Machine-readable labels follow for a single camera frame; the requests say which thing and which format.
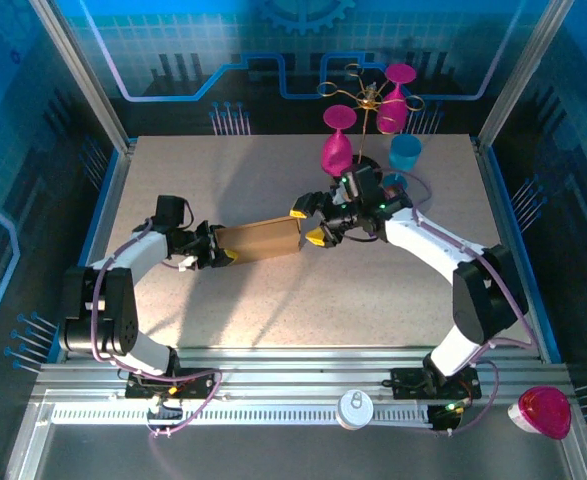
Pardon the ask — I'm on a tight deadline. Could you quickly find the brown cardboard box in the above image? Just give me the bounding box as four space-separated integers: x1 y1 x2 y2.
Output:
216 215 304 266

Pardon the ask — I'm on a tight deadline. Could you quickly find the pink wine glass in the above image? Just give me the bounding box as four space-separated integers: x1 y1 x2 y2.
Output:
321 105 358 177
376 63 418 135

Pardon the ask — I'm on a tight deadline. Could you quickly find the blue plastic goblet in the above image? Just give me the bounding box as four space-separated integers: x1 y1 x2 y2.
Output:
382 133 424 190

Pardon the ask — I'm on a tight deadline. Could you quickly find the small black circuit board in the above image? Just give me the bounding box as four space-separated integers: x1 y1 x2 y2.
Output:
428 402 469 432
145 394 185 432

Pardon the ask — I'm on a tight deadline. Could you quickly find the silver drink can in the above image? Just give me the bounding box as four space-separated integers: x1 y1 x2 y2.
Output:
336 389 374 431

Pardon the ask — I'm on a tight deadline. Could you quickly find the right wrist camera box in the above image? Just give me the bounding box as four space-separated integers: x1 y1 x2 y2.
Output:
341 166 375 202

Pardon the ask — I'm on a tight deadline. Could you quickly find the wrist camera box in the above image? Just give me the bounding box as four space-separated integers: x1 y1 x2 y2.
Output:
154 194 185 229
341 166 375 202

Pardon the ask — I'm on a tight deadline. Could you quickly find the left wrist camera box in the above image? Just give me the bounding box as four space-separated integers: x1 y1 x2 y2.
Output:
154 194 185 229

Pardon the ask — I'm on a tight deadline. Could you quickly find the aluminium side rail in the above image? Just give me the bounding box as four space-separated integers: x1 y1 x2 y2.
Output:
471 134 564 364
55 138 139 361

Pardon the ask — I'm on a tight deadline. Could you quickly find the gold wire glass rack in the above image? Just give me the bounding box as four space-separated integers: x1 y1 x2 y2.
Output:
316 63 425 174

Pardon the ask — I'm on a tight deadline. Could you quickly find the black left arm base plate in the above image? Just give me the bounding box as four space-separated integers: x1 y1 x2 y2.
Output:
122 367 219 401

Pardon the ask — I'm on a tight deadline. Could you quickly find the aluminium cross rail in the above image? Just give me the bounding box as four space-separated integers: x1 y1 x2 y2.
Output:
30 346 577 409

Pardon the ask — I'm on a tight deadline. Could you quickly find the white slotted cable duct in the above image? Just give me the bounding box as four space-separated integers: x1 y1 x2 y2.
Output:
50 405 433 427

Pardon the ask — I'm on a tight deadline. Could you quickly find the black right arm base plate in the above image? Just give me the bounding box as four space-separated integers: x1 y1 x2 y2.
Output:
390 367 483 401

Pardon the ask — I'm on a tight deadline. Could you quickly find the aluminium frame post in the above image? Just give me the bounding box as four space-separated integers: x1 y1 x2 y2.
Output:
474 0 576 151
26 0 137 154

